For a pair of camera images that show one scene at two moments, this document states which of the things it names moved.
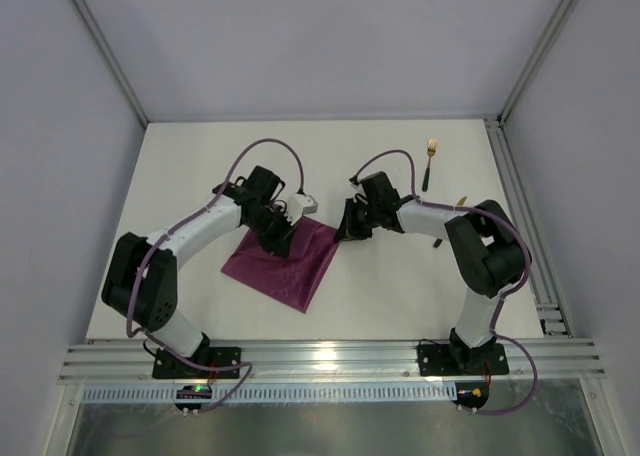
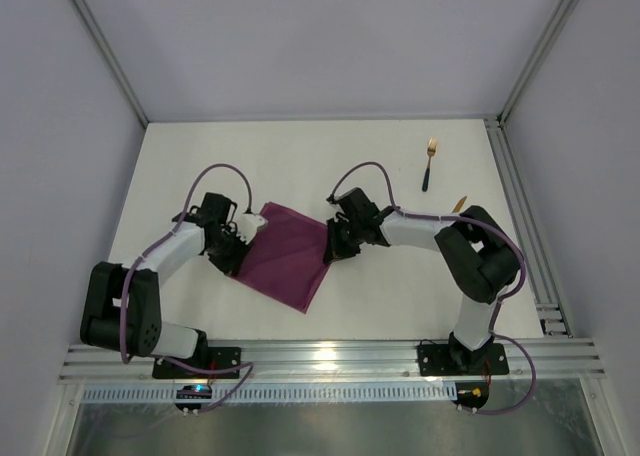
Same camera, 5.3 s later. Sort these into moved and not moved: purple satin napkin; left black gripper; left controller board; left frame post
Moved: left black gripper
Not moved: purple satin napkin; left controller board; left frame post
